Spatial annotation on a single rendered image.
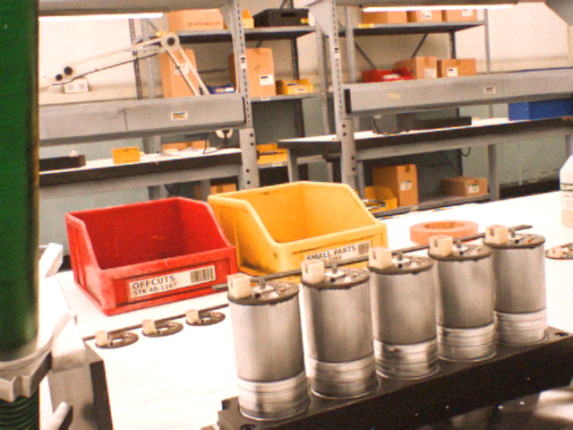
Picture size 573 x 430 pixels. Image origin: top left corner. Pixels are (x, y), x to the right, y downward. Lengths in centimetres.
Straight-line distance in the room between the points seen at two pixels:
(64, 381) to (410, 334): 13
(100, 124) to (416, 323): 224
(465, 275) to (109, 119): 224
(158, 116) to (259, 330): 228
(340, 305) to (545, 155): 612
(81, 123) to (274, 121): 264
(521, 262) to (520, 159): 587
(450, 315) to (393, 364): 3
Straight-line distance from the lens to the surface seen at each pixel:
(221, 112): 254
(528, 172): 621
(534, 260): 28
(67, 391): 16
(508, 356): 27
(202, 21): 428
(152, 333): 40
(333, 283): 23
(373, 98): 281
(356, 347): 23
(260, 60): 445
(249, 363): 22
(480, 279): 26
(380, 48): 534
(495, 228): 27
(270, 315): 22
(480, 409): 25
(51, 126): 243
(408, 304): 24
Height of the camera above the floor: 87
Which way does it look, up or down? 8 degrees down
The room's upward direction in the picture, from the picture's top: 5 degrees counter-clockwise
